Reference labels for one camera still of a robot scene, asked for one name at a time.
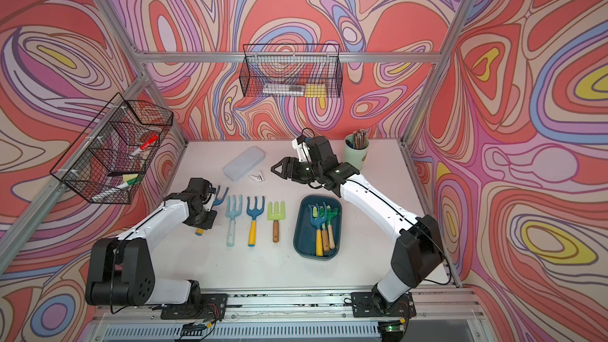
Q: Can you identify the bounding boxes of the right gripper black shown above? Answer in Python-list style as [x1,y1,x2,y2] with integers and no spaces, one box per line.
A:
[272,157,323,183]

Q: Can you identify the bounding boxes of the light blue rake white handle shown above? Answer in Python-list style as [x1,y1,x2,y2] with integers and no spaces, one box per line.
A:
[226,195,242,247]

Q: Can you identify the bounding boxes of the green rake wooden handle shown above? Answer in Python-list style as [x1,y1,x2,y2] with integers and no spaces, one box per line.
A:
[267,201,287,243]

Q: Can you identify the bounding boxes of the dark blue rake yellow handle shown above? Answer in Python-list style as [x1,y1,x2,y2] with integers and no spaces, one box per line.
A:
[246,196,265,247]

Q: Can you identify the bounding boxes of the green trowel wooden handle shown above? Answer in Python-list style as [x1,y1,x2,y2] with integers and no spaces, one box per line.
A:
[324,204,338,250]

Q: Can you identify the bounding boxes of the teal storage box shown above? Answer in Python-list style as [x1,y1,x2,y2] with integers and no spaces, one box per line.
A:
[293,196,343,261]

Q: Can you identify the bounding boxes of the blue tool yellow handle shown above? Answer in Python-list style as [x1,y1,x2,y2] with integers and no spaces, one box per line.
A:
[309,204,329,257]

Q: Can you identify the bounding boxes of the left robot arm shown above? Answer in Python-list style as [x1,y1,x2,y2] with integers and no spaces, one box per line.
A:
[85,177,217,318]

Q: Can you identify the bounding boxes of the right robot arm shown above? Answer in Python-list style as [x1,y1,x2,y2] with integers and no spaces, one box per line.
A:
[271,136,446,316]

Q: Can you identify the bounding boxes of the translucent plastic case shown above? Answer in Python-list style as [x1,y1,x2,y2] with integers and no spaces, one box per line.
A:
[223,147,265,182]

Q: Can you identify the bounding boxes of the green pencil cup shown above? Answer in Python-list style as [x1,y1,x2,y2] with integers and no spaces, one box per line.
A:
[343,135,369,170]

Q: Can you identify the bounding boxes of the green white marker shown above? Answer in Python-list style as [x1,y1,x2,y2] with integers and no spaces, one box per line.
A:
[92,174,141,203]

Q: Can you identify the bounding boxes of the red marker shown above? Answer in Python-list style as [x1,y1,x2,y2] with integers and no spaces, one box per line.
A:
[130,135,158,157]

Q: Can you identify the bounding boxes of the pencils in cup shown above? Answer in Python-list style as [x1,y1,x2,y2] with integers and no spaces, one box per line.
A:
[348,129,368,150]

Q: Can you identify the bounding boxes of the yellow eraser in basket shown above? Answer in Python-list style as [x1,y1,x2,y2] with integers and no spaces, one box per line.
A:
[304,83,327,98]

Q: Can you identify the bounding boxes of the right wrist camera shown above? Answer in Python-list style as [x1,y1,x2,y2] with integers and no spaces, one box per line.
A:
[292,135,310,162]

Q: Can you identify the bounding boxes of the left wire basket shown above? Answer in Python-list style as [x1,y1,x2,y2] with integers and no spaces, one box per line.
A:
[50,93,174,205]

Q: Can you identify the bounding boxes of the wire basket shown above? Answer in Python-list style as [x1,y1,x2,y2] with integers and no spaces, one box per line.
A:
[239,42,344,98]
[50,93,174,205]

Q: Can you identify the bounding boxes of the back wire basket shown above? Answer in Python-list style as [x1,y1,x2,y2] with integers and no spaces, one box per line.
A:
[239,42,344,98]

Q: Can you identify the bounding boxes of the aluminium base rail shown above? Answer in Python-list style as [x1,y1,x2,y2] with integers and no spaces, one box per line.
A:
[83,288,495,341]

